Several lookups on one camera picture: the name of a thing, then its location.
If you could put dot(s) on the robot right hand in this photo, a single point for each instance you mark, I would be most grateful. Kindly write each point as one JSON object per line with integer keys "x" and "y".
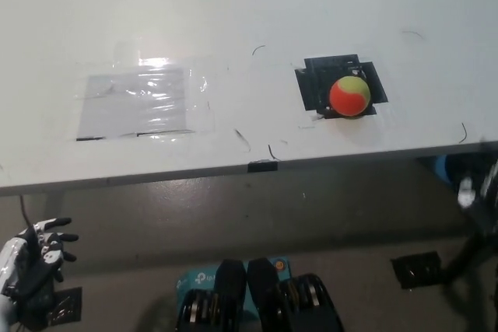
{"x": 467, "y": 194}

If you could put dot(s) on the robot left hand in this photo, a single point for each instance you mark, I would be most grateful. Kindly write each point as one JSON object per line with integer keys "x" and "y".
{"x": 43, "y": 266}

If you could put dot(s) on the orange and yellow tennis ball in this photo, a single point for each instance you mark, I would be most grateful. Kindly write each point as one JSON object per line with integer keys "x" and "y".
{"x": 348, "y": 96}

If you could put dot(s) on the blue round object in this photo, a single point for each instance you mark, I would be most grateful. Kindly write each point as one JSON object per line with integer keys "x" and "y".
{"x": 439, "y": 166}

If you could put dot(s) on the black floor tape square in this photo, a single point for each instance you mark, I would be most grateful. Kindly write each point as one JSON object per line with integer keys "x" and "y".
{"x": 68, "y": 305}
{"x": 416, "y": 270}

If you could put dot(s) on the black metal table leg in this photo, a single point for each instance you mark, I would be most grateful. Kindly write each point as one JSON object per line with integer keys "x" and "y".
{"x": 465, "y": 256}

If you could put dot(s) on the teal router box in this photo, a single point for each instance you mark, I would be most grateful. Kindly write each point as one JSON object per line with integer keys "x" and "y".
{"x": 198, "y": 279}

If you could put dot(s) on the black tape patch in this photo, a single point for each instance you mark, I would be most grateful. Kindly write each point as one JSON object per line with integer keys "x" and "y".
{"x": 315, "y": 87}

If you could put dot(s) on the short black tape strip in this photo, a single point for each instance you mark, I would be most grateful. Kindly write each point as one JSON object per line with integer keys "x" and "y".
{"x": 262, "y": 166}

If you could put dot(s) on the clear plastic film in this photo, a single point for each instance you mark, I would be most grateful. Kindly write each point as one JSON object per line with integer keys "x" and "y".
{"x": 202, "y": 85}

